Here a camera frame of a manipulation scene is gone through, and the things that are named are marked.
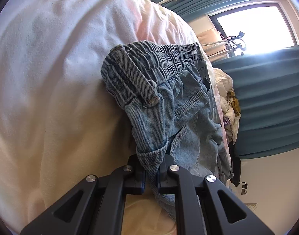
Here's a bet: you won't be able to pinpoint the silver tripod stand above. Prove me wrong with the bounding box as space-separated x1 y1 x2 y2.
201 31 246 58

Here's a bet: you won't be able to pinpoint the pile of white clothes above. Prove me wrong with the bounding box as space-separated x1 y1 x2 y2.
214 69 241 144

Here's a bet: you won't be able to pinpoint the wall power socket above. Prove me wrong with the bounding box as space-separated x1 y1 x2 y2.
240 182 248 195

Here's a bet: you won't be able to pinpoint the black bedside cabinet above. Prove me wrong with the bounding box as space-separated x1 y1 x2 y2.
228 141 241 187

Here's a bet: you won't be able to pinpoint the beige hanging sweater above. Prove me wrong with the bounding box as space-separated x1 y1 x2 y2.
197 28 229 62

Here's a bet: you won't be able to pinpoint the cream quilted headboard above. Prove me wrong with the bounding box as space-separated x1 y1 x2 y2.
245 203 258 212

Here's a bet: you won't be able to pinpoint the teal curtain right panel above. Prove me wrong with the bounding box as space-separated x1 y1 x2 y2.
213 45 299 159

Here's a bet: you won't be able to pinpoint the blue denim jeans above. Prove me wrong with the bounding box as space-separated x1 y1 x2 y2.
101 41 232 218

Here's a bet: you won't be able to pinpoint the pastel tie-dye quilt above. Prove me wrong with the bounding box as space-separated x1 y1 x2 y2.
0 0 233 235

